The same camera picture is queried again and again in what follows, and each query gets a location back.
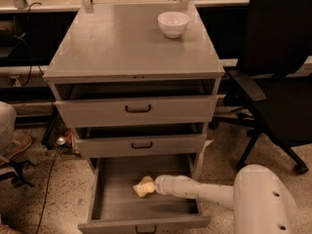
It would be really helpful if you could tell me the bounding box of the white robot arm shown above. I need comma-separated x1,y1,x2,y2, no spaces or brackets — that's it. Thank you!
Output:
134,165,296,234

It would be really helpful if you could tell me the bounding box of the grey drawer cabinet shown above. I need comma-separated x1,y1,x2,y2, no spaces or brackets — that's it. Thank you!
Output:
44,3,224,176

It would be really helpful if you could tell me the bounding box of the yellow sponge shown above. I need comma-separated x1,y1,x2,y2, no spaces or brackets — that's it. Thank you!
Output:
134,183,155,198

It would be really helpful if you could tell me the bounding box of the white ceramic bowl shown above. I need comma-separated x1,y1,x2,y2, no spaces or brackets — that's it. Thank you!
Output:
158,12,190,38

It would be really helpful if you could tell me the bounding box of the black office chair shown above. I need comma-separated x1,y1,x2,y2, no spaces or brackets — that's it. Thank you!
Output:
209,0,312,175

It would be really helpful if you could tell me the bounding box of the grey bottom drawer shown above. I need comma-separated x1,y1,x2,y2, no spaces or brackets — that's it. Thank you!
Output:
78,154,211,234

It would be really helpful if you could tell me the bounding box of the person's leg in trousers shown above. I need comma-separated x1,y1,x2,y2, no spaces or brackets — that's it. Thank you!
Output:
0,101,17,155

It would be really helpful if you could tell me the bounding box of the grey drawer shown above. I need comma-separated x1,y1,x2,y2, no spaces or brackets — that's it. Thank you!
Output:
76,123,206,158
55,80,216,128
78,154,211,234

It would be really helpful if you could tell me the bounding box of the black cable on floor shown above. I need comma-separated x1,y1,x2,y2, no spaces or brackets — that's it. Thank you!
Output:
34,145,61,234

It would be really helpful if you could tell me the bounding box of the wall power outlet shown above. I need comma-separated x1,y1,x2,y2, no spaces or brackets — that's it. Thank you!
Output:
10,76,21,87

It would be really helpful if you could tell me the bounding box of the grey top drawer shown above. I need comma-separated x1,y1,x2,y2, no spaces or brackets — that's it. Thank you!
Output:
55,80,216,128

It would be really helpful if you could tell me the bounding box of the grey middle drawer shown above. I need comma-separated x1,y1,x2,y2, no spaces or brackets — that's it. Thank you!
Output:
76,123,206,158

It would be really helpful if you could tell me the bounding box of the black hanging cable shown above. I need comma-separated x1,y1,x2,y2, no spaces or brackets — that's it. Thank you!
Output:
13,2,45,87

